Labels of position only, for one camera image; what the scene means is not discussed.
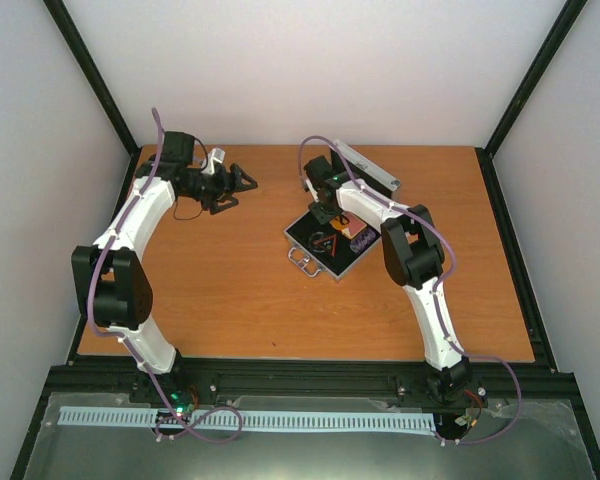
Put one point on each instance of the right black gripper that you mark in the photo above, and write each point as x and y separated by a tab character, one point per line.
320	215

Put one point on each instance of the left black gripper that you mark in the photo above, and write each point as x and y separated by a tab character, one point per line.
226	189

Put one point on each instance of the playing card deck box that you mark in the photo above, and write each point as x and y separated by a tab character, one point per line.
351	226

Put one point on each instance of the clear round dealer button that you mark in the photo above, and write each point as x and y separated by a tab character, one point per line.
314	237

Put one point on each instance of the red black triangular button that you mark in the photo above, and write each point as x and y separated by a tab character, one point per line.
327	244

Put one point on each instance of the aluminium poker case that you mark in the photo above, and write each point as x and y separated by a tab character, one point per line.
300	254

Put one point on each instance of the tall purple chip stack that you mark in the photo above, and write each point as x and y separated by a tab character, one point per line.
363	241

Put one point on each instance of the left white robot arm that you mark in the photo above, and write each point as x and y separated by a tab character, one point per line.
112	288

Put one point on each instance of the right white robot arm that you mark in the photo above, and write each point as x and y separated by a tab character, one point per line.
414	258

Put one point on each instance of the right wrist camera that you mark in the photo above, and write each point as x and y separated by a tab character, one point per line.
320	172

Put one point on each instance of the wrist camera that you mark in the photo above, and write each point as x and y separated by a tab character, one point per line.
214	161
320	172

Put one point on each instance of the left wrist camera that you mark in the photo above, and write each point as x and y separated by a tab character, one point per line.
214	161

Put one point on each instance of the black aluminium frame rail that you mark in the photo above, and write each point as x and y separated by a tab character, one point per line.
405	384

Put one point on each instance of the white slotted cable duct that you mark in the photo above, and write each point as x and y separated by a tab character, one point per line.
252	421

